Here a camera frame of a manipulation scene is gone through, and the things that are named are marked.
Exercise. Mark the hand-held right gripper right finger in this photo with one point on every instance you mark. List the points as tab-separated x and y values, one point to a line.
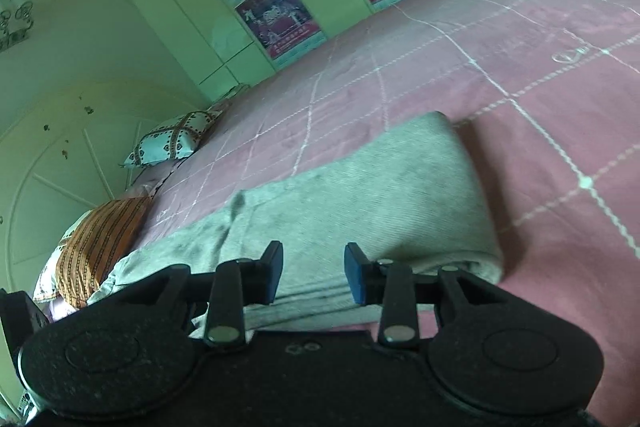
356	277

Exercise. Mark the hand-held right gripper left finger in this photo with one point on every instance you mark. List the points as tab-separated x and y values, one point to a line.
272	274

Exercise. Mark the orange striped pillow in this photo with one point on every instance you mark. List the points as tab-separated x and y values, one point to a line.
100	242

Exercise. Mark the pink pillow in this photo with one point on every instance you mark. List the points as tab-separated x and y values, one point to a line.
150	179

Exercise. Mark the cream wooden headboard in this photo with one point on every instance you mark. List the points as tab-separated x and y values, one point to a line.
60	157

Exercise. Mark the pink checked bedsheet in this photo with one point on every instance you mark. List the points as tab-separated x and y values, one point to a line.
525	72

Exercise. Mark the wall lamp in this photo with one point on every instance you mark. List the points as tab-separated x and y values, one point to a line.
15	22

